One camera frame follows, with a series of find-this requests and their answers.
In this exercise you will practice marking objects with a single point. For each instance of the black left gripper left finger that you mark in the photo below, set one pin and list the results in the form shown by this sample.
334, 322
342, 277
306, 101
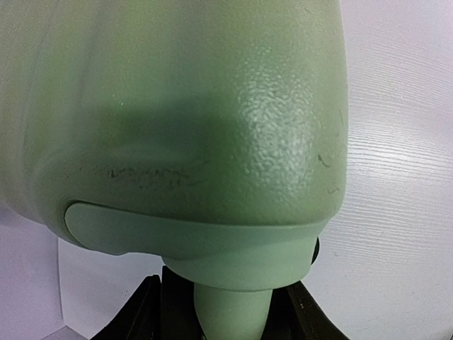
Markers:
161, 307

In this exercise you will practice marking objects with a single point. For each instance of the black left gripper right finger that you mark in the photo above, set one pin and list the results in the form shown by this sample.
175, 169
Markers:
296, 315

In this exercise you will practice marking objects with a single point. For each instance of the green hard-shell suitcase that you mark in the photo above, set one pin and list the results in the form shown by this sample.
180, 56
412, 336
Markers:
213, 134

